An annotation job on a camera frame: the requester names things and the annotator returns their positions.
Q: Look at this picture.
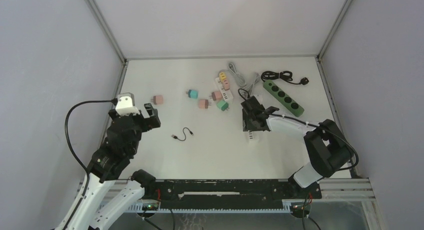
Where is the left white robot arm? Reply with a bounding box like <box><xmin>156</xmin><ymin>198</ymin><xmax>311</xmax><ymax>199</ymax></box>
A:
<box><xmin>57</xmin><ymin>99</ymin><xmax>161</xmax><ymax>230</ymax></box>

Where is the white power strip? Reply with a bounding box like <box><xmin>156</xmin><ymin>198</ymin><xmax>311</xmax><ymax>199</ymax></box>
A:
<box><xmin>214</xmin><ymin>77</ymin><xmax>234</xmax><ymax>104</ymax></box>
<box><xmin>246</xmin><ymin>131</ymin><xmax>260</xmax><ymax>144</ymax></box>

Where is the yellow charger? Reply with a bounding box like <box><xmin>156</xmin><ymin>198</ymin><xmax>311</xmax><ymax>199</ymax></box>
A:
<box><xmin>218</xmin><ymin>71</ymin><xmax>227</xmax><ymax>82</ymax></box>

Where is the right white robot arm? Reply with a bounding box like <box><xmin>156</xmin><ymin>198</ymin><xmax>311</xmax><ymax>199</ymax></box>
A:
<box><xmin>240</xmin><ymin>96</ymin><xmax>358</xmax><ymax>198</ymax></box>

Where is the grey cord of far strip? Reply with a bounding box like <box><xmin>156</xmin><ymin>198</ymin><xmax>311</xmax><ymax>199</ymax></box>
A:
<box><xmin>227</xmin><ymin>62</ymin><xmax>248</xmax><ymax>89</ymax></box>

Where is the pink charger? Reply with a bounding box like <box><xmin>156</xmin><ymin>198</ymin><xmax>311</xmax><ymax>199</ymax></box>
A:
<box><xmin>151</xmin><ymin>95</ymin><xmax>164</xmax><ymax>105</ymax></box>
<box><xmin>210</xmin><ymin>91</ymin><xmax>223</xmax><ymax>102</ymax></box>
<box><xmin>198</xmin><ymin>99</ymin><xmax>211</xmax><ymax>109</ymax></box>

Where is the white slotted cable duct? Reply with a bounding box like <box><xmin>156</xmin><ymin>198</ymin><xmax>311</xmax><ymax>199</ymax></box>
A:
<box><xmin>86</xmin><ymin>202</ymin><xmax>293</xmax><ymax>213</ymax></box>

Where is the short black usb cable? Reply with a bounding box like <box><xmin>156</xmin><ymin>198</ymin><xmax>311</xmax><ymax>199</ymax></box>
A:
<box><xmin>171</xmin><ymin>127</ymin><xmax>195</xmax><ymax>142</ymax></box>

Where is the green power strip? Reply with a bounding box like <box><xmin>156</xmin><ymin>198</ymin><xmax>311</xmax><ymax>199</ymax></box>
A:
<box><xmin>262</xmin><ymin>80</ymin><xmax>305</xmax><ymax>117</ymax></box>

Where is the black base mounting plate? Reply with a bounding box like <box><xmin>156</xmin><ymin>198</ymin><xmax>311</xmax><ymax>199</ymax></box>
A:
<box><xmin>142</xmin><ymin>179</ymin><xmax>322</xmax><ymax>209</ymax></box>

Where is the teal blue charger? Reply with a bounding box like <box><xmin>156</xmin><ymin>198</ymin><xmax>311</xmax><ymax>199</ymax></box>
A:
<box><xmin>186</xmin><ymin>89</ymin><xmax>199</xmax><ymax>99</ymax></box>

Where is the green charger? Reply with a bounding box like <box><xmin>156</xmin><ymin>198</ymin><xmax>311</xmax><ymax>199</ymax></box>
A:
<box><xmin>216</xmin><ymin>99</ymin><xmax>229</xmax><ymax>111</ymax></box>

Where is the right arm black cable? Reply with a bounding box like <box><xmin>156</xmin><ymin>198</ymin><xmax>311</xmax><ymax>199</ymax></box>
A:
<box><xmin>237</xmin><ymin>87</ymin><xmax>360</xmax><ymax>171</ymax></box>

